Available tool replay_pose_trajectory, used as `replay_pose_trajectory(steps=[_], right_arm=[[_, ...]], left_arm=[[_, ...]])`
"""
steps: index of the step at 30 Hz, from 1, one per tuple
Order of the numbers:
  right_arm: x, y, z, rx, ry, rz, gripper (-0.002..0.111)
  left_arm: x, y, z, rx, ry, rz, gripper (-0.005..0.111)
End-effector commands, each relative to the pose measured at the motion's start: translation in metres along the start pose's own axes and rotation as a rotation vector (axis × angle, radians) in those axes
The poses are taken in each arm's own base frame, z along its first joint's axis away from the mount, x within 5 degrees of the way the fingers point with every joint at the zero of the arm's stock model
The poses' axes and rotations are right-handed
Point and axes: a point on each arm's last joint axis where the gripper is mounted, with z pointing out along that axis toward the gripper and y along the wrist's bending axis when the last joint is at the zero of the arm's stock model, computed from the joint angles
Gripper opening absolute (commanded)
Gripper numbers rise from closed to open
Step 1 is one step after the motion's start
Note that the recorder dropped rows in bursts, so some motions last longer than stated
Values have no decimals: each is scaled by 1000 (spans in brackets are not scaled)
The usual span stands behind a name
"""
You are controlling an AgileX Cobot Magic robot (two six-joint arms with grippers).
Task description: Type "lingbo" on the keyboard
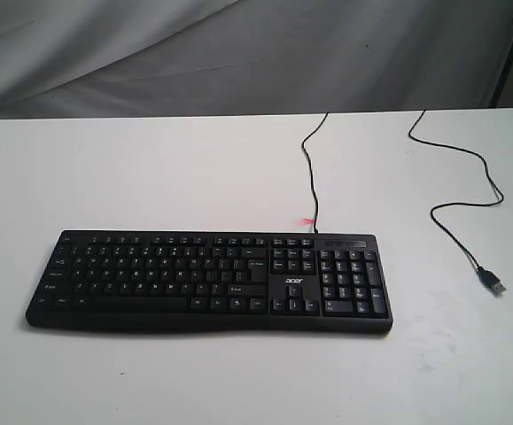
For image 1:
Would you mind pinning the black acer keyboard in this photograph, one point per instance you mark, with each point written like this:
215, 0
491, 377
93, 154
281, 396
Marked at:
176, 281

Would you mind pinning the grey backdrop cloth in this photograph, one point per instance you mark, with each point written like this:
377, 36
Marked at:
90, 59

